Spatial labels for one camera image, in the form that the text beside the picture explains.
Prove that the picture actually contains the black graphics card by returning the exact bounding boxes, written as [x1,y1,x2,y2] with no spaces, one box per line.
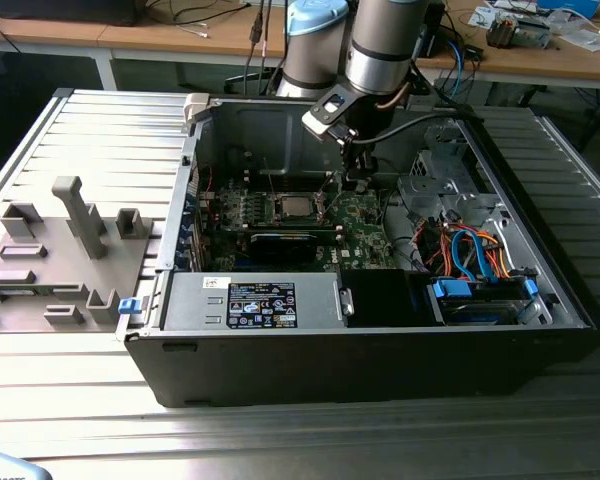
[218,223,319,265]

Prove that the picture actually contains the grey rounded object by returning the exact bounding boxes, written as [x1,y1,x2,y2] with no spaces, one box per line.
[0,448,49,480]

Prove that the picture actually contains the hard disk in blue carrier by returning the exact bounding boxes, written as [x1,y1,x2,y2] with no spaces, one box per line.
[429,278,540,326]

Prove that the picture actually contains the grey power supply unit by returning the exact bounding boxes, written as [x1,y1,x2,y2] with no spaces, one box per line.
[160,272,342,331]

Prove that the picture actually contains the metal device on desk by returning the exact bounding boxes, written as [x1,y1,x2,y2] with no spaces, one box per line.
[485,12,554,50]

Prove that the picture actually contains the metal socket cover frame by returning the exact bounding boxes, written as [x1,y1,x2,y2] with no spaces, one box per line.
[315,172,345,224]

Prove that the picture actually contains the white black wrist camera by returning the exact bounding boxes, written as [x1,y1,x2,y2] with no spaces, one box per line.
[301,83,360,149]

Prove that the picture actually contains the green RAM stick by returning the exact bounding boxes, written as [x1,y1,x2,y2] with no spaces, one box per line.
[0,286,54,297]

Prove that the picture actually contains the blue data wire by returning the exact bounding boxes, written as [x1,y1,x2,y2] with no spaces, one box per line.
[449,228,491,284]

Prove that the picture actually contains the metal drive cage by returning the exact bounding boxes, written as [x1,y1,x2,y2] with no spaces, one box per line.
[397,124,511,221]

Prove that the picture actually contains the blue box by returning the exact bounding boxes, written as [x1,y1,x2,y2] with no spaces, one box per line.
[537,0,600,16]

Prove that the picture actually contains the black flat device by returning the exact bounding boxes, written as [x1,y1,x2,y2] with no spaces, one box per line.
[0,0,141,27]

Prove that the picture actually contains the white plastic case latch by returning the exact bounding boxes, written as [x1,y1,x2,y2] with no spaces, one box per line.
[183,93,212,129]

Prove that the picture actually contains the wooden desk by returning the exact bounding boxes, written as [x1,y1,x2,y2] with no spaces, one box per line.
[0,0,600,91]

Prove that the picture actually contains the black PC case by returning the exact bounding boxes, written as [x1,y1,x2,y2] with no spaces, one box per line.
[115,94,600,409]

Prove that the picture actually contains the black camera cable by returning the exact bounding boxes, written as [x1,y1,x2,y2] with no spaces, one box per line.
[349,110,481,146]

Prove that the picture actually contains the blue cable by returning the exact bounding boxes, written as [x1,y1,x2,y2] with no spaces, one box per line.
[444,38,474,104]

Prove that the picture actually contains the grey parts rack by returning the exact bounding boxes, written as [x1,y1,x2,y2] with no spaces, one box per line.
[0,174,156,335]

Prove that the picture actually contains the green motherboard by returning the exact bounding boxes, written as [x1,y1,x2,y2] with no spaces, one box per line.
[197,172,399,274]

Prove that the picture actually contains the black RAM slot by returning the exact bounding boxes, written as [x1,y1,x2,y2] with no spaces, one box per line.
[244,172,334,184]
[252,227,344,237]
[252,234,344,247]
[244,181,334,194]

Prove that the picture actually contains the silver CPU green edge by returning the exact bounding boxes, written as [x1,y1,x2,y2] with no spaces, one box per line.
[278,196,315,218]

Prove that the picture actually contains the orange power wires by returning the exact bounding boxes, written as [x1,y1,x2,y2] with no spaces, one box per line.
[419,224,514,281]

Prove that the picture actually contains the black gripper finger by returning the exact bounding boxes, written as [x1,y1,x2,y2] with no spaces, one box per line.
[343,143,380,184]

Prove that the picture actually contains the CPU socket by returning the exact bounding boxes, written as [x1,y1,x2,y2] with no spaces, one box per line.
[273,192,330,224]

